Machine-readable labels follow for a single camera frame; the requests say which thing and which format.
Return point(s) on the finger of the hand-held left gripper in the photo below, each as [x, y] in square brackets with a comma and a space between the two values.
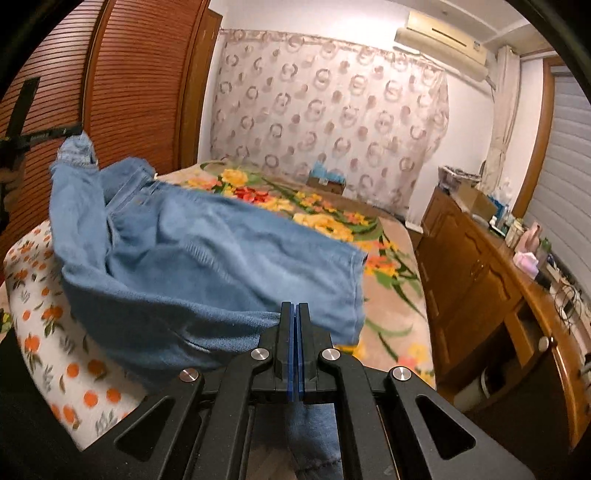
[55, 132]

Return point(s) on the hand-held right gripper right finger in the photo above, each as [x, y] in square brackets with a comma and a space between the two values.
[302, 350]

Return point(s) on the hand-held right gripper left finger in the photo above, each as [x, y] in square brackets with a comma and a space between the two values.
[288, 350]

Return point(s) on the blue denim pants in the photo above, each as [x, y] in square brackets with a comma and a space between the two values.
[207, 254]

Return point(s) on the wooden louvered wardrobe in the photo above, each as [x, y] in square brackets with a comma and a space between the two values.
[129, 92]

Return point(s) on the floral beige blanket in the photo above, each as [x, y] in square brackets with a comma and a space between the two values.
[397, 300]

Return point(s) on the cardboard box with blue packs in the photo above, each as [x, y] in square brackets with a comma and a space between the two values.
[325, 180]

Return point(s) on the wooden dresser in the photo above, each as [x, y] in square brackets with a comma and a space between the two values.
[471, 286]

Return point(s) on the orange-print white bedsheet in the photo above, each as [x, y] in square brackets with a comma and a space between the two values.
[51, 332]

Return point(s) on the open cardboard box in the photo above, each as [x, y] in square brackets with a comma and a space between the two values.
[475, 201]

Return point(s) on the pink tissue pack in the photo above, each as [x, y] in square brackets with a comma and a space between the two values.
[526, 264]

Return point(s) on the pink bottle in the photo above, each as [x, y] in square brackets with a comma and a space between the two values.
[531, 237]

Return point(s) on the plain white curtain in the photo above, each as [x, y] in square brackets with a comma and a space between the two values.
[503, 115]

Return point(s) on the grey window shutter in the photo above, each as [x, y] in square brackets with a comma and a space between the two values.
[563, 161]

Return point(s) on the white wall air conditioner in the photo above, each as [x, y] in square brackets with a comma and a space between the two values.
[438, 41]

